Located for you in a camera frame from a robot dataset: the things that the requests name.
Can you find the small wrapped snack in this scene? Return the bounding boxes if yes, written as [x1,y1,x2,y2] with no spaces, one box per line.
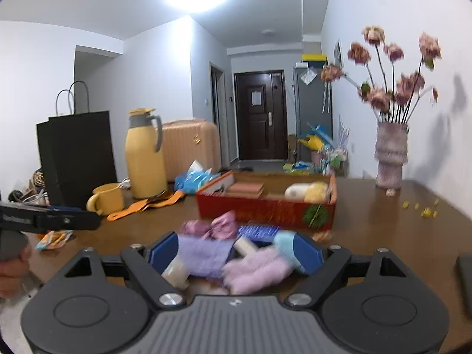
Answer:
[312,230,333,243]

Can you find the dried pink roses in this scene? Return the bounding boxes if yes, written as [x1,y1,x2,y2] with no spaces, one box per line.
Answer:
[321,26,442,125]

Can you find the lilac fluffy plush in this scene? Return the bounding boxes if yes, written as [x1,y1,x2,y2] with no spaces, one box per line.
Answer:
[222,247,294,295]

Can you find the red cardboard box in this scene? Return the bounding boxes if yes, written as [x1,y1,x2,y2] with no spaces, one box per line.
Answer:
[195,170,337,232]

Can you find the white small box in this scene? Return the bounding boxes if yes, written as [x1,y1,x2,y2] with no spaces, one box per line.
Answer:
[234,236,258,257]

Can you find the pink sponge block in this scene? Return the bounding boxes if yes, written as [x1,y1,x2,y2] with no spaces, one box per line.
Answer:
[225,182,264,198]

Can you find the peach hard-shell suitcase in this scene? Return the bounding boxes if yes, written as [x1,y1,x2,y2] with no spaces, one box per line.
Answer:
[163,119,222,182]

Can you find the yellow dried buds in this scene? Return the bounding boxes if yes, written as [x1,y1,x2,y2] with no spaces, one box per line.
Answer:
[401,198,439,218]

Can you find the yellow box atop fridge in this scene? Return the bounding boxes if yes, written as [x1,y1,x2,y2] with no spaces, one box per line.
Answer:
[301,54,327,62]

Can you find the yellow watering can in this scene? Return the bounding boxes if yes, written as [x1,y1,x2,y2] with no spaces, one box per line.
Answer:
[298,134,325,152]

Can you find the orange black strap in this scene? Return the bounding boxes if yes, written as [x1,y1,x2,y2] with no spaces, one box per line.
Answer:
[105,189,186,223]

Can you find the white yellow plush toy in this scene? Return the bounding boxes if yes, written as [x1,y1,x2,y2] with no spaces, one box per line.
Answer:
[284,181,329,203]

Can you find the light blue plush toy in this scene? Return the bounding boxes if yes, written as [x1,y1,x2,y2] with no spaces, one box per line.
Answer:
[272,230,307,274]

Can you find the black smartphone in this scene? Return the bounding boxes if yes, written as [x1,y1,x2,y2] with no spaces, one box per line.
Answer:
[455,253,472,318]

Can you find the colourful snack packet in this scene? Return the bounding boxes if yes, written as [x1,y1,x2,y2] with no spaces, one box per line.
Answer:
[35,230,73,250]

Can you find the blue handkerchief tissue box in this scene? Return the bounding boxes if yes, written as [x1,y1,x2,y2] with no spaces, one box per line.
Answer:
[237,224,281,245]

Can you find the pink textured vase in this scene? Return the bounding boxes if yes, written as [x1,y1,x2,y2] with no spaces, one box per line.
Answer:
[374,122,408,190]

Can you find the person's left hand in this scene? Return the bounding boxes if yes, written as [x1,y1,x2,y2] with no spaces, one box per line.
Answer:
[0,245,32,299]

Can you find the yellow ceramic mug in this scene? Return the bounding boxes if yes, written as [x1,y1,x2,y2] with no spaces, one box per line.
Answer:
[86,183,125,217]

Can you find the yellow thermos jug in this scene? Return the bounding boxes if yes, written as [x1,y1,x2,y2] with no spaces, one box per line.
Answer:
[125,108,167,199]

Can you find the wall picture frame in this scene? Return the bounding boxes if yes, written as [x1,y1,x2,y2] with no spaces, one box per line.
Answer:
[333,41,343,68]

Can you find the dark brown door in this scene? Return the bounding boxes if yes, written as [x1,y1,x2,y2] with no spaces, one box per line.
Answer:
[234,71,288,160]

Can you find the black paper shopping bag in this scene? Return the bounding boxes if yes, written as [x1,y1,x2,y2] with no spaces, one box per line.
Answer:
[35,80,119,207]

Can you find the blue tissue pack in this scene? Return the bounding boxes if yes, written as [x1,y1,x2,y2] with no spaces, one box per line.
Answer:
[173,161,220,194]

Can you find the grey refrigerator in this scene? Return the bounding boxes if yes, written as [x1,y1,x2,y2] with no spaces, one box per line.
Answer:
[293,60,333,139]

